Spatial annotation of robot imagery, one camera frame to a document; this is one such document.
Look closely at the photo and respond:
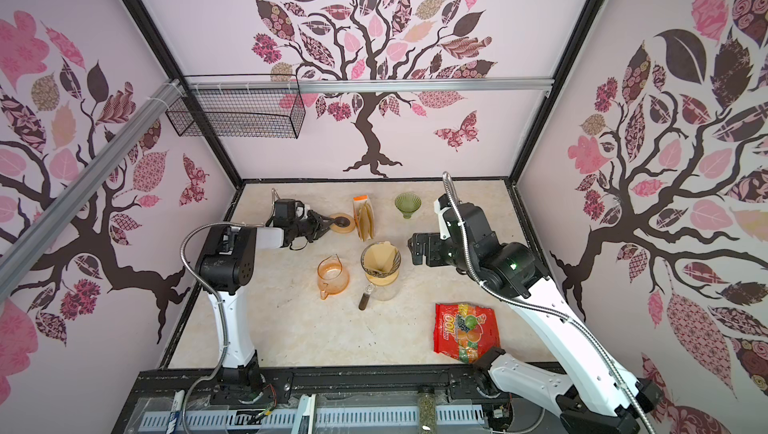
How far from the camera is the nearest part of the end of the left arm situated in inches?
34.5

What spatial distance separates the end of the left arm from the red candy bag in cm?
46

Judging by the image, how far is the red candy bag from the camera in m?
0.77
